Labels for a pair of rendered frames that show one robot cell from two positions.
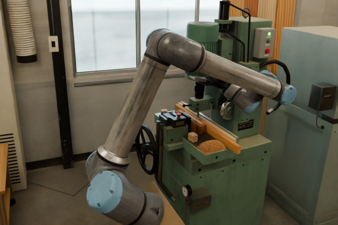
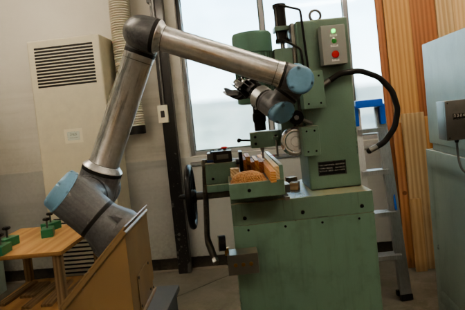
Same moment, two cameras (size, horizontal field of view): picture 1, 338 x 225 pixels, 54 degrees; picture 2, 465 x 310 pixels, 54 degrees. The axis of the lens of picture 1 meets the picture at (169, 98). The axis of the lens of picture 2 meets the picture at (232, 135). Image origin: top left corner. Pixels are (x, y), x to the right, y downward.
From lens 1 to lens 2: 1.12 m
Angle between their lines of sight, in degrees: 31
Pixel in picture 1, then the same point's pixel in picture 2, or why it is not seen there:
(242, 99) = (263, 102)
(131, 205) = (81, 205)
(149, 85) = (124, 79)
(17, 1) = not seen: hidden behind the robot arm
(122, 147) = (102, 153)
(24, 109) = (136, 194)
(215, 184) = (276, 246)
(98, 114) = (221, 203)
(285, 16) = not seen: outside the picture
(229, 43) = (286, 52)
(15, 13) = not seen: hidden behind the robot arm
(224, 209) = (302, 293)
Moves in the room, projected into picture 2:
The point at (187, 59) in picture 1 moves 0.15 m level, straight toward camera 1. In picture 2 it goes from (138, 33) to (103, 28)
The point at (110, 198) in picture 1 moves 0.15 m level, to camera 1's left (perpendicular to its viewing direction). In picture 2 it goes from (55, 190) to (23, 191)
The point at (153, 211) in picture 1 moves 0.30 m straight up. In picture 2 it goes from (113, 221) to (102, 130)
